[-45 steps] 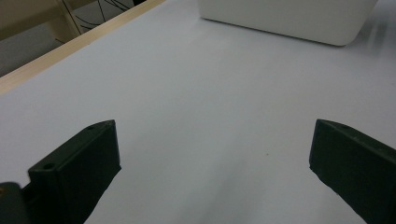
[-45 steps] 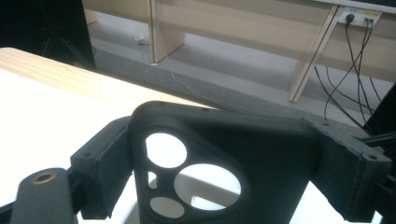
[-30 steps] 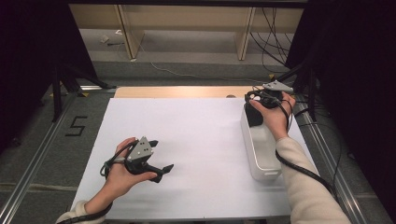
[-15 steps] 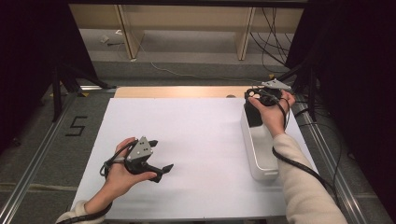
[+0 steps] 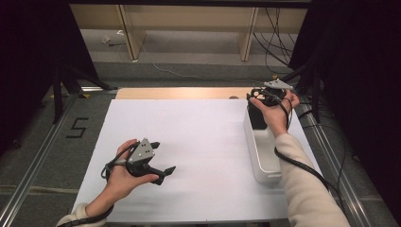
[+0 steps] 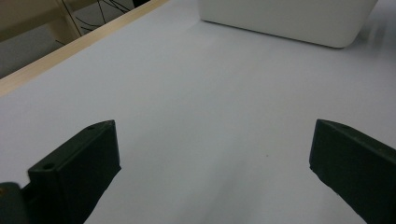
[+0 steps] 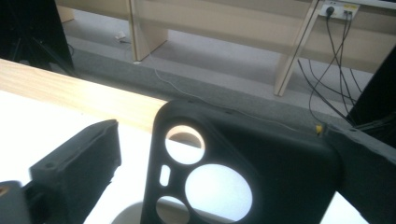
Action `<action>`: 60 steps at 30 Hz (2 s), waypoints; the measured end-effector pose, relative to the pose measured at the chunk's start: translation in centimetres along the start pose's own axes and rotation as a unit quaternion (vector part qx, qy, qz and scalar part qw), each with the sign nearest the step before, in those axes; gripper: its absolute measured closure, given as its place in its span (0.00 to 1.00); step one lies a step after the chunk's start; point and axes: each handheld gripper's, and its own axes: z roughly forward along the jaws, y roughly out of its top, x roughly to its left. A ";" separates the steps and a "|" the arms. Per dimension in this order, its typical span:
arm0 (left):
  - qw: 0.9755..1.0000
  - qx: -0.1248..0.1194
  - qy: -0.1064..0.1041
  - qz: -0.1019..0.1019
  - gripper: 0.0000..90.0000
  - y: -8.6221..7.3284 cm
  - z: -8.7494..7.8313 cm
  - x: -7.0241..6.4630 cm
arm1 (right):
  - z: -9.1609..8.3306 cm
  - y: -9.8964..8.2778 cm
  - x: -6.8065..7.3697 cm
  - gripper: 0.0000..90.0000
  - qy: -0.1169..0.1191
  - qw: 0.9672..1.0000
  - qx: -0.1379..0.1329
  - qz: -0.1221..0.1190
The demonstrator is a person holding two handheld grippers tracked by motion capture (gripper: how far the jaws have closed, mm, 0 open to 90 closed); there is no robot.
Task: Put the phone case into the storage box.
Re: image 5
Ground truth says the person's left hand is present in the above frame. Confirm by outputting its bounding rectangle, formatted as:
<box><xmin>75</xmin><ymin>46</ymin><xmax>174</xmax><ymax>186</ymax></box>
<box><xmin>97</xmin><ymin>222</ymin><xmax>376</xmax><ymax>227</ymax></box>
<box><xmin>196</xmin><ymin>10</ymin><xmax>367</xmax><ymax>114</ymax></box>
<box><xmin>104</xmin><ymin>138</ymin><xmax>160</xmax><ymax>201</ymax></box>

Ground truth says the black metal stand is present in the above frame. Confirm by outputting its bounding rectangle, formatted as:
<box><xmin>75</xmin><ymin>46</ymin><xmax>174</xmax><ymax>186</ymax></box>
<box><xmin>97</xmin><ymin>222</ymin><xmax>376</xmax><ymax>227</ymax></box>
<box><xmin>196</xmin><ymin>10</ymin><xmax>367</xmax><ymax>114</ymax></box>
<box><xmin>51</xmin><ymin>64</ymin><xmax>119</xmax><ymax>125</ymax></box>
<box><xmin>277</xmin><ymin>59</ymin><xmax>323</xmax><ymax>125</ymax></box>

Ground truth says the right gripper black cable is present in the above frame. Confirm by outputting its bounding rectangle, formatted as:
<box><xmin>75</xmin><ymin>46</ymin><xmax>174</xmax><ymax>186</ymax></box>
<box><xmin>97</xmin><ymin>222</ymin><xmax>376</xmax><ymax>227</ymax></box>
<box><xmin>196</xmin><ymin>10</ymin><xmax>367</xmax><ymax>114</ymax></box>
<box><xmin>273</xmin><ymin>96</ymin><xmax>345</xmax><ymax>207</ymax></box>

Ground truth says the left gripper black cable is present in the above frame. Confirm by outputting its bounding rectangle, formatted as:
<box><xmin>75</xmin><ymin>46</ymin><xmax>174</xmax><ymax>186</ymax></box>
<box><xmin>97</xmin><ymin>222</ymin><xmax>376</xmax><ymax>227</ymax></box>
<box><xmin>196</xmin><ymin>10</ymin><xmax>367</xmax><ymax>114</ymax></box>
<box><xmin>58</xmin><ymin>141</ymin><xmax>140</xmax><ymax>227</ymax></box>

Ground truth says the aluminium floor rail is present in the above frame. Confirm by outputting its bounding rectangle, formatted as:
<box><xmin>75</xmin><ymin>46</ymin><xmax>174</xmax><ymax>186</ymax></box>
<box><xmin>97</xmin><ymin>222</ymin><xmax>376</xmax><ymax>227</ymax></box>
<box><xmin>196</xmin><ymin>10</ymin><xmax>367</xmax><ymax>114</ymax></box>
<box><xmin>296</xmin><ymin>96</ymin><xmax>375</xmax><ymax>227</ymax></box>
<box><xmin>0</xmin><ymin>86</ymin><xmax>106</xmax><ymax>226</ymax></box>

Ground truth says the light wooden shelf unit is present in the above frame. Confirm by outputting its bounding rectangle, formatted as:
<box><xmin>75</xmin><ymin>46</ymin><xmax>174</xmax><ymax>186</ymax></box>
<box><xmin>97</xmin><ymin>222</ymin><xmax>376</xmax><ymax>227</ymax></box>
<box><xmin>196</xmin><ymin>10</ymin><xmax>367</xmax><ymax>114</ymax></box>
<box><xmin>69</xmin><ymin>3</ymin><xmax>308</xmax><ymax>62</ymax></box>

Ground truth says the thin black floor cable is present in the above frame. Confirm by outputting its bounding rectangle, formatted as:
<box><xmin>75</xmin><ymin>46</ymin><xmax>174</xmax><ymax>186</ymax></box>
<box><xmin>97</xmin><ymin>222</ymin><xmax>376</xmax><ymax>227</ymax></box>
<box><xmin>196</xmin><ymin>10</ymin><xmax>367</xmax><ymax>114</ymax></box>
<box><xmin>297</xmin><ymin>100</ymin><xmax>349</xmax><ymax>221</ymax></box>

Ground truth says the white plastic bin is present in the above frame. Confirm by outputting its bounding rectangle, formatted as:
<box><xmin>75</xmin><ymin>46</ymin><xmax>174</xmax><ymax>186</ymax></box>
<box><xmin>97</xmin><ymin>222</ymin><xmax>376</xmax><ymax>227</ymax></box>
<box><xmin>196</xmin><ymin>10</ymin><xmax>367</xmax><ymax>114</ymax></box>
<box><xmin>243</xmin><ymin>107</ymin><xmax>284</xmax><ymax>185</ymax></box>

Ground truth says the person's right hand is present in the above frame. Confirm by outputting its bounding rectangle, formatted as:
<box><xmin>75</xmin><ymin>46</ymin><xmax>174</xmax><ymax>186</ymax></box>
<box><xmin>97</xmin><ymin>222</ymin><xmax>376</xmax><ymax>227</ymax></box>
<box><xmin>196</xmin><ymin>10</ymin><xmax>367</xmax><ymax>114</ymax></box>
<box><xmin>250</xmin><ymin>90</ymin><xmax>301</xmax><ymax>138</ymax></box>

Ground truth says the black curtain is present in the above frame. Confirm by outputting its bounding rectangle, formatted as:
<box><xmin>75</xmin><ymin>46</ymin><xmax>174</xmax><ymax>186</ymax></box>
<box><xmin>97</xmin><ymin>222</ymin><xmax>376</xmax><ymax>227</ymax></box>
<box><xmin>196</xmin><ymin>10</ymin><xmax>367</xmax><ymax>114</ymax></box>
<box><xmin>0</xmin><ymin>0</ymin><xmax>99</xmax><ymax>154</ymax></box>
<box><xmin>288</xmin><ymin>0</ymin><xmax>401</xmax><ymax>223</ymax></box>

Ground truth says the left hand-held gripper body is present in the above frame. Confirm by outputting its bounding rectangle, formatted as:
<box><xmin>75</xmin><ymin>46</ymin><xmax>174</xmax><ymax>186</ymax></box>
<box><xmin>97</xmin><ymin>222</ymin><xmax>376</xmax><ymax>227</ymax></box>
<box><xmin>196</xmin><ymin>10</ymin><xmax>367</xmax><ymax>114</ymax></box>
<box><xmin>125</xmin><ymin>137</ymin><xmax>156</xmax><ymax>177</ymax></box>

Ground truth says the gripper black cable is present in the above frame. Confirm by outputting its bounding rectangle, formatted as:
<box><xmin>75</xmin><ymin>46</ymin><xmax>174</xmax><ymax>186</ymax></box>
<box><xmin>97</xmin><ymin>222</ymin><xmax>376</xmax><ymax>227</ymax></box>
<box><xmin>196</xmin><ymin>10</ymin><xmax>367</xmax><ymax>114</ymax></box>
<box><xmin>273</xmin><ymin>96</ymin><xmax>345</xmax><ymax>207</ymax></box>
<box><xmin>58</xmin><ymin>141</ymin><xmax>140</xmax><ymax>227</ymax></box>

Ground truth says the white table mat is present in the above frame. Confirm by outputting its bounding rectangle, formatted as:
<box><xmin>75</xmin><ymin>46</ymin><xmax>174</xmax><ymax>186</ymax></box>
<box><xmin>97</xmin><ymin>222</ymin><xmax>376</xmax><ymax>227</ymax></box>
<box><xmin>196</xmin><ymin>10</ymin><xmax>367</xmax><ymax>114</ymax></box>
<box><xmin>72</xmin><ymin>97</ymin><xmax>324</xmax><ymax>223</ymax></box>

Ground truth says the bundle of black cables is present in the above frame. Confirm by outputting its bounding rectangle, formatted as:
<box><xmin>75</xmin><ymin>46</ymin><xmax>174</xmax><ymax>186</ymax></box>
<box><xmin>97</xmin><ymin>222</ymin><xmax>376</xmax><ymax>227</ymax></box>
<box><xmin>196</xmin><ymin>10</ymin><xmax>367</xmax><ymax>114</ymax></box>
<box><xmin>252</xmin><ymin>8</ymin><xmax>298</xmax><ymax>76</ymax></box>

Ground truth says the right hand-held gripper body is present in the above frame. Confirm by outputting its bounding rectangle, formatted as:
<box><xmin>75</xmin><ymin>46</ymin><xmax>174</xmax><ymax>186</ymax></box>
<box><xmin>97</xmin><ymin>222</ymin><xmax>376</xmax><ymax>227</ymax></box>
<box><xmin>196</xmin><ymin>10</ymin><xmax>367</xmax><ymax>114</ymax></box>
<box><xmin>251</xmin><ymin>79</ymin><xmax>294</xmax><ymax>107</ymax></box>

